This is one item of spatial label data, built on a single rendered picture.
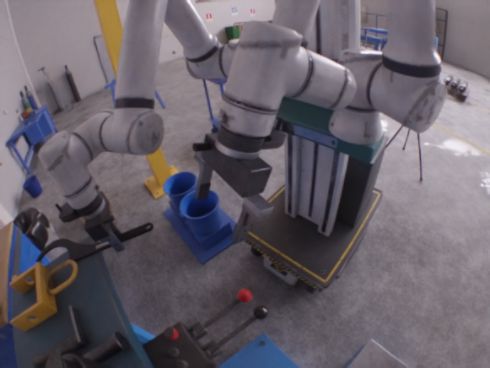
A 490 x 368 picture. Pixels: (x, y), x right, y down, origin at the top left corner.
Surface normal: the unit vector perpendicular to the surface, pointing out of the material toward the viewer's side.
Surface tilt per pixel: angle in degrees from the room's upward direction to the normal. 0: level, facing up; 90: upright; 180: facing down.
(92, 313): 0
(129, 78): 63
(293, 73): 90
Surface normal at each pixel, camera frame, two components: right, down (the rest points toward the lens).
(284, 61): 0.43, 0.55
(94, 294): -0.12, -0.74
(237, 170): -0.74, 0.16
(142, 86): 0.69, 0.20
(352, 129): -0.48, 0.31
